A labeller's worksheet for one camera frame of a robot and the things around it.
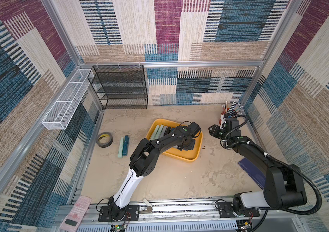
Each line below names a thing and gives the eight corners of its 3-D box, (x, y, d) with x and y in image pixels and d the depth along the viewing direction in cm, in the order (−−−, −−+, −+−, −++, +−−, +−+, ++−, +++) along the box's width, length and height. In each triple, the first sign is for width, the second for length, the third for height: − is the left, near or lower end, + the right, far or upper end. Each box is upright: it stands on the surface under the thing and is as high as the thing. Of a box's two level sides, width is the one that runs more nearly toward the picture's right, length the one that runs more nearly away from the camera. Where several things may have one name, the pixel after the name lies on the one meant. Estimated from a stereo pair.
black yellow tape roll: (95, 147, 100) (93, 145, 98) (100, 134, 107) (98, 132, 105) (110, 147, 100) (109, 145, 98) (114, 134, 107) (113, 132, 105)
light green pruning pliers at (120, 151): (119, 158, 94) (117, 156, 92) (121, 139, 103) (120, 137, 100) (122, 158, 94) (120, 156, 92) (124, 139, 103) (123, 137, 101)
